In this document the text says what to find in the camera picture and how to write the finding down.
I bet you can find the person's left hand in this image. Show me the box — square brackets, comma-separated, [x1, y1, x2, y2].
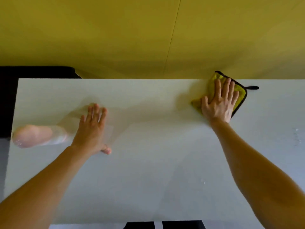
[71, 104, 112, 157]

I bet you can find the person's right hand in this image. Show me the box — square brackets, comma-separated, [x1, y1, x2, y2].
[202, 78, 240, 123]

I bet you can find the yellow cloth with black trim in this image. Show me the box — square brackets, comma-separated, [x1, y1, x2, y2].
[191, 71, 260, 118]

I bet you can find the person's left forearm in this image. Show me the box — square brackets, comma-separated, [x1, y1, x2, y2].
[0, 144, 93, 229]

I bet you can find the person's right forearm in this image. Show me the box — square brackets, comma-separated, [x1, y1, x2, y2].
[210, 118, 305, 229]

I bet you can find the clear bottle with pink liquid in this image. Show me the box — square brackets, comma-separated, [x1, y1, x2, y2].
[12, 124, 69, 149]

